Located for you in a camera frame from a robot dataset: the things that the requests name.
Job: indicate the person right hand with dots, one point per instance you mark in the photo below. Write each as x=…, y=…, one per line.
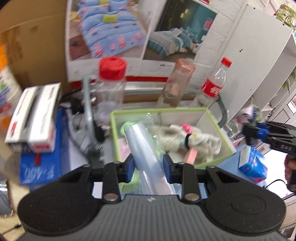
x=290, y=172

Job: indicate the blue tissue pack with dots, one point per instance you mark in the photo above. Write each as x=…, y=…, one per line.
x=250, y=164

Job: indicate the pink glass bottle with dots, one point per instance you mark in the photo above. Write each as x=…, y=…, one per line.
x=176, y=84

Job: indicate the red cap clear jar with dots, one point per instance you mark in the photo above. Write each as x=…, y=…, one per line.
x=110, y=87

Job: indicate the green cardboard box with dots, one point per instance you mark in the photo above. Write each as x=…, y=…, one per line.
x=198, y=117

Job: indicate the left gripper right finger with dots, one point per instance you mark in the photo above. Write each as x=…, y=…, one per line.
x=185, y=175

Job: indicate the cola plastic bottle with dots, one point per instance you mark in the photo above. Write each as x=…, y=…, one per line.
x=212, y=85

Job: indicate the white colourful sock bundle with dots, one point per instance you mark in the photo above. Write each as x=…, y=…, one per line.
x=174, y=138

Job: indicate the brown cardboard sheet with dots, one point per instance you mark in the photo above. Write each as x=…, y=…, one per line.
x=33, y=34

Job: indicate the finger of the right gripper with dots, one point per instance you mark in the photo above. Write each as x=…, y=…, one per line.
x=255, y=133

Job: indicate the clear plastic bag roll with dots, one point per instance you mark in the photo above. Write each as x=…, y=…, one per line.
x=148, y=161

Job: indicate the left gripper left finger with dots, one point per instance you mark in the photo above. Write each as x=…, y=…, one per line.
x=113, y=174

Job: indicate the bedding calendar poster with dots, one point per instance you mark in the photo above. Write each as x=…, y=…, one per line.
x=149, y=35

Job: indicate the green cloth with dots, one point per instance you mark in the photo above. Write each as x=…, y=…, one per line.
x=125, y=126

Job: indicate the white red small carton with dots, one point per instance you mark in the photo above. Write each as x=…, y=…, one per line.
x=33, y=124

